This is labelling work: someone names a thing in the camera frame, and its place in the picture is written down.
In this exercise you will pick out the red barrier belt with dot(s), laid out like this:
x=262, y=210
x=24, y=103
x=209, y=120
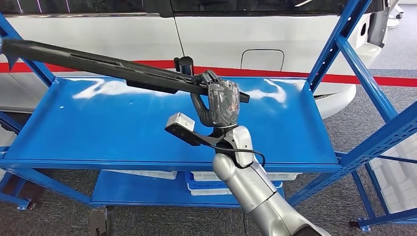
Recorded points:
x=293, y=75
x=156, y=64

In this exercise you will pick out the blue plastic crate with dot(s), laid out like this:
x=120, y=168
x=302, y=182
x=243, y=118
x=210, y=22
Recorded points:
x=205, y=185

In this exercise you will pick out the blue metal shelf rack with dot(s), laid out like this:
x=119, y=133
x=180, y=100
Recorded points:
x=391, y=218
x=130, y=130

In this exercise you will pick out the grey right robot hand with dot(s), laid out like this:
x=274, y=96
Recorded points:
x=224, y=104

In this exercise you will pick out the white moulded foam tray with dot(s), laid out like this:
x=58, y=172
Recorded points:
x=400, y=185

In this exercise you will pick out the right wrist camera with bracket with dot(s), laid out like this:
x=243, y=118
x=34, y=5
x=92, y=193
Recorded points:
x=182, y=130

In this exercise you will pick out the black stanchion post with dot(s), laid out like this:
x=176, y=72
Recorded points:
x=184, y=66

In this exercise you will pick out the dark left wrist camera mount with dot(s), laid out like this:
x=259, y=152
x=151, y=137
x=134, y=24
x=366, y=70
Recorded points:
x=97, y=223

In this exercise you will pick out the white stand base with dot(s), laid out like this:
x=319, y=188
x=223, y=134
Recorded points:
x=395, y=18

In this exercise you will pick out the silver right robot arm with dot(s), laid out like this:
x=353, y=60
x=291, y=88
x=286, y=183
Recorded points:
x=254, y=189

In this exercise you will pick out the black plastic plate part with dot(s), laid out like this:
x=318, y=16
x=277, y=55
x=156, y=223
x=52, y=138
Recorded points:
x=81, y=60

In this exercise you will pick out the white car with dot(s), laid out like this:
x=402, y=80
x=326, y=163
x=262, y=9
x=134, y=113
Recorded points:
x=97, y=29

